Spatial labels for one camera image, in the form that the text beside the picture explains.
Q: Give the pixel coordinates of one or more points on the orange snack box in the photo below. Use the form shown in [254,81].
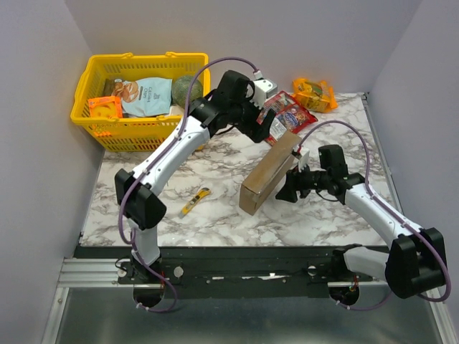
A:
[108,107]

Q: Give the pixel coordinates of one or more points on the red snack bag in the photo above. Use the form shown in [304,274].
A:
[290,115]

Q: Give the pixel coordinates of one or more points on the beige round bun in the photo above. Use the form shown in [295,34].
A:
[176,110]

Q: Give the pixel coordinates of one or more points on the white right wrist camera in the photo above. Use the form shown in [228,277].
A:
[302,156]

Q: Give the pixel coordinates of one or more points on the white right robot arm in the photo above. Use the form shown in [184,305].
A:
[376,215]

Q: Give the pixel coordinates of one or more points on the orange yellow snack bag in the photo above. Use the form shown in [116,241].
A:
[315,96]

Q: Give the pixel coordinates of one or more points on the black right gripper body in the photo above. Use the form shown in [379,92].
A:
[296,182]

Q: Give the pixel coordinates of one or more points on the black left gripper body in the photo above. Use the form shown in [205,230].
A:
[249,126]

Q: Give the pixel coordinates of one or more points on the aluminium rail frame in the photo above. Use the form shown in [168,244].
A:
[92,307]

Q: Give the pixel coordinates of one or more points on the yellow plastic shopping basket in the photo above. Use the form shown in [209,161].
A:
[129,134]

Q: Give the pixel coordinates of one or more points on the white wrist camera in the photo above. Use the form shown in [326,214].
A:
[302,156]
[264,89]

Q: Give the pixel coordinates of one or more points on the green round melon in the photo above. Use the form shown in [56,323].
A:
[180,87]

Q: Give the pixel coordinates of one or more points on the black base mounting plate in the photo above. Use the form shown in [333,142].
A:
[262,272]

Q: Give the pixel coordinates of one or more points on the yellow utility knife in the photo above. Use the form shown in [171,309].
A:
[202,193]

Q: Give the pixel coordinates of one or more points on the brown cardboard express box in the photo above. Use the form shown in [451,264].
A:
[267,174]

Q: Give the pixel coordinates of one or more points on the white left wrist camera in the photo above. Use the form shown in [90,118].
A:
[264,89]

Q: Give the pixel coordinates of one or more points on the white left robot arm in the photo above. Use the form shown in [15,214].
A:
[238,102]

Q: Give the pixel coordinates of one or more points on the light blue chips bag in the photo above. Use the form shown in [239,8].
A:
[144,98]

